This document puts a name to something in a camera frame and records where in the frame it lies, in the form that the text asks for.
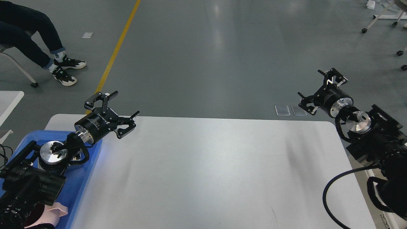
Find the clear floor plate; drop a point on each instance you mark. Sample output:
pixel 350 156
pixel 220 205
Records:
pixel 298 111
pixel 282 110

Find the white paper scrap on floor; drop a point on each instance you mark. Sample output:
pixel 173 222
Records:
pixel 87 35

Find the blue plastic tray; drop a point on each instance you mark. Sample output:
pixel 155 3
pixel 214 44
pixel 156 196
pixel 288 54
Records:
pixel 77 176

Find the seated person in dark clothes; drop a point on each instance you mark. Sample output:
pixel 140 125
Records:
pixel 35 36

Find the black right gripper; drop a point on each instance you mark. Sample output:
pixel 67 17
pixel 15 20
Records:
pixel 329 97

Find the clear floor plate right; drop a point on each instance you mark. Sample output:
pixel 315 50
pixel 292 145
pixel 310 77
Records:
pixel 298 111

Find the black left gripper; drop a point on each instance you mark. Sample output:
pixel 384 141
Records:
pixel 94 126

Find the pink mug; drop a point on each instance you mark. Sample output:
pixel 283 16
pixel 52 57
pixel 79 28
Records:
pixel 43 214

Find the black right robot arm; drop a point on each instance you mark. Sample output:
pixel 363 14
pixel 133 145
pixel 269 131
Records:
pixel 375 141

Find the white side table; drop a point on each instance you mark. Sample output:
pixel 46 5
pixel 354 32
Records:
pixel 8 102

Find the grey chair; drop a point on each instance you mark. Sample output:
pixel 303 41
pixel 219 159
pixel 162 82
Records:
pixel 4 47

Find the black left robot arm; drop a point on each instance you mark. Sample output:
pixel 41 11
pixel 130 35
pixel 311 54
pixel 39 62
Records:
pixel 37 174

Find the clear floor plate left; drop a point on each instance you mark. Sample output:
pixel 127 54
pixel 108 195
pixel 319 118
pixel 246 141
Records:
pixel 282 110

